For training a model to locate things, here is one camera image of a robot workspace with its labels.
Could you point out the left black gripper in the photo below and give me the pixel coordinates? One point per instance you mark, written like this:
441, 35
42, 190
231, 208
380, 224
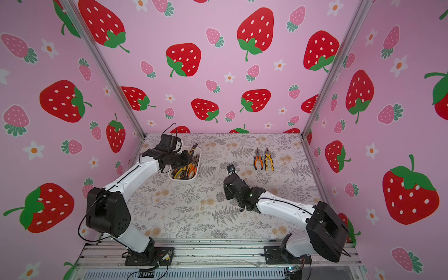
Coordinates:
186, 160

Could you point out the aluminium rail frame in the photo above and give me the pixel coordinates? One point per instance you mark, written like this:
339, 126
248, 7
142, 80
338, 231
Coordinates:
215, 259

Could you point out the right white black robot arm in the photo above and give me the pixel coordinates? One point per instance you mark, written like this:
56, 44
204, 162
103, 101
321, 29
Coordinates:
327, 233

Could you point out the yellow black pliers large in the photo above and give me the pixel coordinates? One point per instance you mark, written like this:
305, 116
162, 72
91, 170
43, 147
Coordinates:
192, 150

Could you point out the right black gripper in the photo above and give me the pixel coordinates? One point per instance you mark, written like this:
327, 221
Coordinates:
231, 180

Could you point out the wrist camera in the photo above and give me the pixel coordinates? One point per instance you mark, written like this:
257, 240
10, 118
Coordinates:
170, 143
231, 169

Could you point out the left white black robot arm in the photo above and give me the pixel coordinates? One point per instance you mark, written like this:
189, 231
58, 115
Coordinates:
107, 211

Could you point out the left aluminium corner post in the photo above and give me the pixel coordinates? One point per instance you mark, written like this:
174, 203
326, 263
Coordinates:
72, 10

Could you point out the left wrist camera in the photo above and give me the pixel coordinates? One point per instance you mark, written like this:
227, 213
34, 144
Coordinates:
170, 143

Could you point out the right aluminium corner post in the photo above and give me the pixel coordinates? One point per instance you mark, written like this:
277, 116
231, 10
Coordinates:
351, 33

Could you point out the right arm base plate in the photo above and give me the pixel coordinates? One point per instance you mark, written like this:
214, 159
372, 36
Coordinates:
276, 255

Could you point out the white plastic storage box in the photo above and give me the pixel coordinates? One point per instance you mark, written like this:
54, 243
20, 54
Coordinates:
193, 180

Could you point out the aluminium corner post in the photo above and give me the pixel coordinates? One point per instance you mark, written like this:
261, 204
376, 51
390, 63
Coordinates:
72, 10
351, 33

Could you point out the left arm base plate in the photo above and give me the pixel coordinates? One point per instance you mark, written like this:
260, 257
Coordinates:
152, 257

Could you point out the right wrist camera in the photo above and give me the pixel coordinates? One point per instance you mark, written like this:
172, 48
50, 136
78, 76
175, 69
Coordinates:
231, 169

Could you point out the orange black long-nose pliers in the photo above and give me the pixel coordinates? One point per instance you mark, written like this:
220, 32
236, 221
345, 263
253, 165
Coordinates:
258, 160

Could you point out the orange handled pliers small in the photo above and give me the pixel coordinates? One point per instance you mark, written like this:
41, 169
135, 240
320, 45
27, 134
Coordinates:
192, 168

